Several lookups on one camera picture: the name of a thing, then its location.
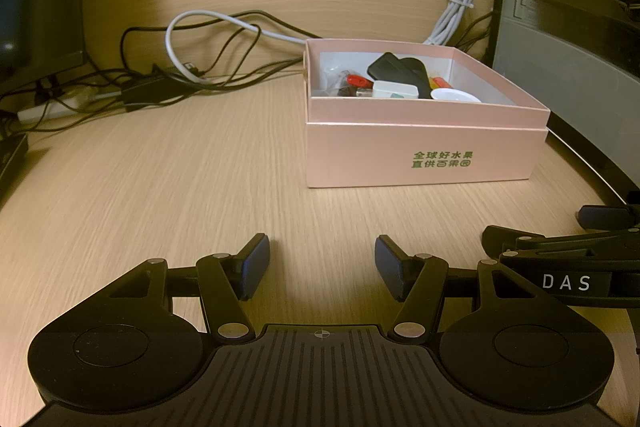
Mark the white USB power adapter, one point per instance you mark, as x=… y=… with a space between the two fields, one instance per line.
x=395 y=88

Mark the black flat device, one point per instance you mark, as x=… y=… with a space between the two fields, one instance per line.
x=10 y=162

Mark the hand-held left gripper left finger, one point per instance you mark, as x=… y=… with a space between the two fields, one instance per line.
x=255 y=264

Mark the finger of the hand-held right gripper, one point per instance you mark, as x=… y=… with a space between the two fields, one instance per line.
x=605 y=216
x=495 y=237

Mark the pink cardboard box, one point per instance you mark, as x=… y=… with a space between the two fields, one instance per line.
x=360 y=157

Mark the white round jar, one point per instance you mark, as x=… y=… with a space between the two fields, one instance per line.
x=452 y=96

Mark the red plastic part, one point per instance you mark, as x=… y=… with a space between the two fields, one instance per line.
x=359 y=80

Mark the black plastic piece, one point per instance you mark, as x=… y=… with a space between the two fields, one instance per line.
x=387 y=66

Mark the clear plastic hardware bag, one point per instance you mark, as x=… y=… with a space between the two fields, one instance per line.
x=334 y=82

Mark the grey computer case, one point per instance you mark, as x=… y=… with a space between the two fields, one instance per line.
x=560 y=57

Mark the white power strip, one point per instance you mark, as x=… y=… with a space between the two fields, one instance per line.
x=65 y=99

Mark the black power adapter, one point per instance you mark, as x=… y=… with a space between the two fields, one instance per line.
x=150 y=91

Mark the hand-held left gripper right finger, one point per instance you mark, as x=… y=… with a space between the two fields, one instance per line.
x=387 y=264

